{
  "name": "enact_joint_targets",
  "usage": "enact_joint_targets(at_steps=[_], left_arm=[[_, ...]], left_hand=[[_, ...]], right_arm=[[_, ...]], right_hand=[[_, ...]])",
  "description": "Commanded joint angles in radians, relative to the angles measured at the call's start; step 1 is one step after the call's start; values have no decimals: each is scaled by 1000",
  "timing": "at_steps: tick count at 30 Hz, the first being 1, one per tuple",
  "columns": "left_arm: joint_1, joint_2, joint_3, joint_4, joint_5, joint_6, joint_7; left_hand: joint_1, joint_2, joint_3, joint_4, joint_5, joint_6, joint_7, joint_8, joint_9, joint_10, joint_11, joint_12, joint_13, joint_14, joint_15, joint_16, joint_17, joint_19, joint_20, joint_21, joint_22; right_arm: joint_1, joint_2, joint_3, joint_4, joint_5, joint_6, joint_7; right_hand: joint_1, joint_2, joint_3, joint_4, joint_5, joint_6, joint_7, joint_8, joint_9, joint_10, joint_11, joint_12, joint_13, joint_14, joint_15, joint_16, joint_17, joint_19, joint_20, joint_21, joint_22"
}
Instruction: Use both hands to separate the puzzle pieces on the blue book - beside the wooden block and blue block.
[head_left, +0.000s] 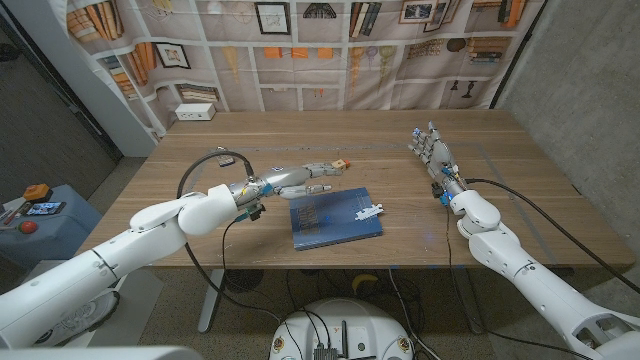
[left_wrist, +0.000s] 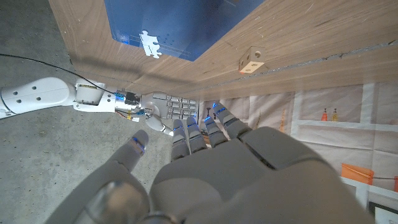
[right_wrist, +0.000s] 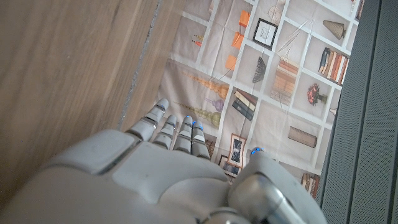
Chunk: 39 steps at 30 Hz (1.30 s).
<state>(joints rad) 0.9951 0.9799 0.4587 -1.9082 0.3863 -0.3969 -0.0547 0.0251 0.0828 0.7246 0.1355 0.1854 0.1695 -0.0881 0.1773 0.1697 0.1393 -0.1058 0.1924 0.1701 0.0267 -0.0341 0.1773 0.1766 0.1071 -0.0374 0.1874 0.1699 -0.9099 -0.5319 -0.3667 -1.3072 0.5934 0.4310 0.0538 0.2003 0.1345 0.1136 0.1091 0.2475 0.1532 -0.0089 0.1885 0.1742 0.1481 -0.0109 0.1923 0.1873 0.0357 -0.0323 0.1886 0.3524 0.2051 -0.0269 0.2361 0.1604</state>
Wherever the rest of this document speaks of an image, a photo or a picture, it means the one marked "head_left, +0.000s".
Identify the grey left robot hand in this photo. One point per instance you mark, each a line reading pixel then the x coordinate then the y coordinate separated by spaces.
pixel 290 177

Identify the blue hardcover book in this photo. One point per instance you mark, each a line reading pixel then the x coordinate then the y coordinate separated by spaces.
pixel 330 225

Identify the white power outlet box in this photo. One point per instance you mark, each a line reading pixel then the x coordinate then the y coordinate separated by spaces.
pixel 195 111

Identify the white floor platform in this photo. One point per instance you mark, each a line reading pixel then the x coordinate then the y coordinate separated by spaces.
pixel 140 305

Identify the blue-grey cart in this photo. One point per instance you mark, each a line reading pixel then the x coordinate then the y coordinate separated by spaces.
pixel 60 235

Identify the yellow object under table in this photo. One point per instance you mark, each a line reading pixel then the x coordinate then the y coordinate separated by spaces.
pixel 364 280

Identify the black round floor fan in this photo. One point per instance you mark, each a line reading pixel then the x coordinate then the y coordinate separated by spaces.
pixel 242 280

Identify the orange button box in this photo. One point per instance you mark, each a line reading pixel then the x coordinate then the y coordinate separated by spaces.
pixel 37 192

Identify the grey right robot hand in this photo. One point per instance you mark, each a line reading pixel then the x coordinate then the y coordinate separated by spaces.
pixel 440 157

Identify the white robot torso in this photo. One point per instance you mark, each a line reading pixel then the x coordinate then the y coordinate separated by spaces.
pixel 340 330

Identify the printed bookshelf backdrop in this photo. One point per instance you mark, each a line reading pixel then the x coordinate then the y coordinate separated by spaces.
pixel 320 70

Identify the white puzzle piece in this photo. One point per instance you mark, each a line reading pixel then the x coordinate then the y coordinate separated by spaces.
pixel 377 209
pixel 363 215

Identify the grey metal table leg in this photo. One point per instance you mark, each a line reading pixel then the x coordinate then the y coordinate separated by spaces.
pixel 210 305
pixel 469 305

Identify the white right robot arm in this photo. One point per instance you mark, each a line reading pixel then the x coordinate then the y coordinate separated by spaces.
pixel 540 290

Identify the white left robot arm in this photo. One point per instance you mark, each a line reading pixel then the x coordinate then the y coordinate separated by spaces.
pixel 150 235

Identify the smartphone with lit screen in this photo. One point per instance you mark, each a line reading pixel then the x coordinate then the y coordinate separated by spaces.
pixel 45 208

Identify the black backdrop stand pole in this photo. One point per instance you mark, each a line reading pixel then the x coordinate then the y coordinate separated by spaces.
pixel 518 55

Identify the metal padlock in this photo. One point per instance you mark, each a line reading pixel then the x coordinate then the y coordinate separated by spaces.
pixel 226 161

